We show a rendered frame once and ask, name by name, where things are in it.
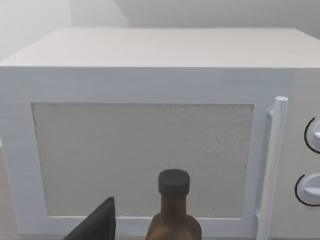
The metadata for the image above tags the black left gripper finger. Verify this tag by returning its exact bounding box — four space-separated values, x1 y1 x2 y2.
62 196 117 240

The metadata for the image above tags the brown bottle with black cap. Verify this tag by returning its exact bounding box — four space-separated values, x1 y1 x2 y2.
145 168 203 240

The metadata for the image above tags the pale microwave door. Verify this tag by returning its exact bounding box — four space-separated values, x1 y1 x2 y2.
0 66 295 237

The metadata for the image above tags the pale microwave oven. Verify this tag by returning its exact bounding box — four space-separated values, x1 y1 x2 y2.
0 27 320 240

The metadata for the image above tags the pale microwave knob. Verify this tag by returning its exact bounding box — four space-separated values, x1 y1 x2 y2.
304 116 320 154
294 172 320 207

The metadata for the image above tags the pale microwave door handle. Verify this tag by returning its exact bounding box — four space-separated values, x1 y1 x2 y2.
256 96 289 240

